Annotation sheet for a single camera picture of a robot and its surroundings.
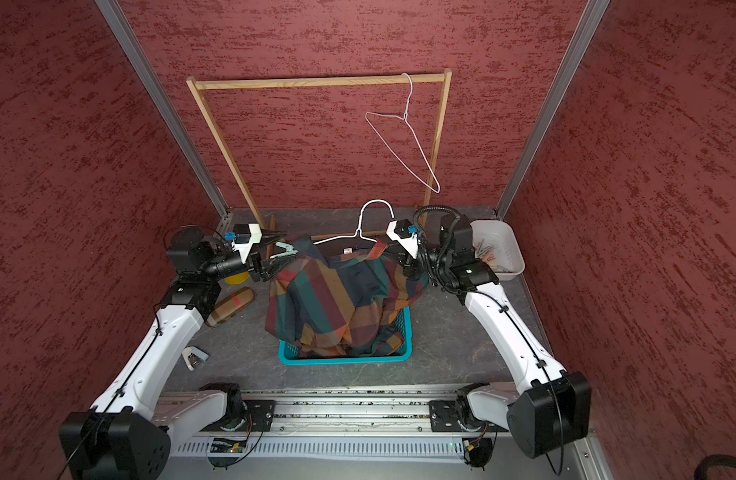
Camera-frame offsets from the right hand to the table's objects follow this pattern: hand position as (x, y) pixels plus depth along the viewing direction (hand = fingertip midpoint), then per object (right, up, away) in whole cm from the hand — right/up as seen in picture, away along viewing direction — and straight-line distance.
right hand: (380, 252), depth 71 cm
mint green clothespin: (-21, +1, -6) cm, 21 cm away
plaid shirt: (-9, -12, -2) cm, 15 cm away
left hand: (-22, +1, -2) cm, 22 cm away
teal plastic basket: (-25, -28, +8) cm, 38 cm away
